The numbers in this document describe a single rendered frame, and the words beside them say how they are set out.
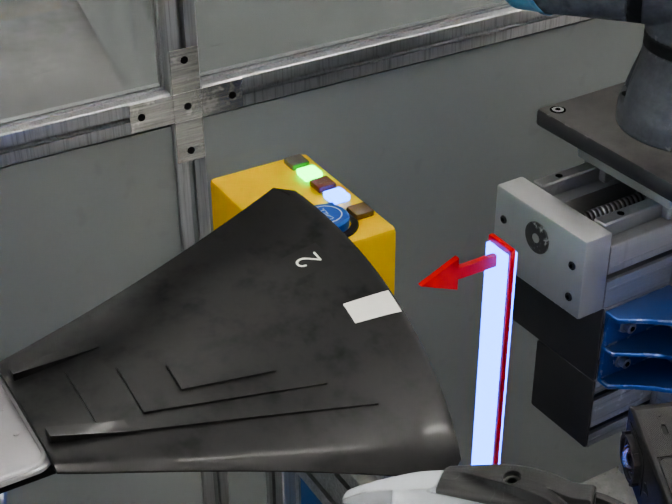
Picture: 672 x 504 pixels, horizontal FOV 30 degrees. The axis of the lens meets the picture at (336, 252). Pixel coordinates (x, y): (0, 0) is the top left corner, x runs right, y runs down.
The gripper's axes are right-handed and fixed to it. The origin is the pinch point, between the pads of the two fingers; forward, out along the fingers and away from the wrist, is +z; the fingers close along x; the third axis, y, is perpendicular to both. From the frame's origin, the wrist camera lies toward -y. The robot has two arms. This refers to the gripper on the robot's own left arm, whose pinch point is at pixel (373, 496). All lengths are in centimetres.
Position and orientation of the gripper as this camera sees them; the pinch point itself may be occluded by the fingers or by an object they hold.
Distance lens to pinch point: 63.4
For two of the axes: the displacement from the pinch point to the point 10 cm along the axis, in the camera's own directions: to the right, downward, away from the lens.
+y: -3.8, 5.8, -7.2
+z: -9.2, -2.0, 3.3
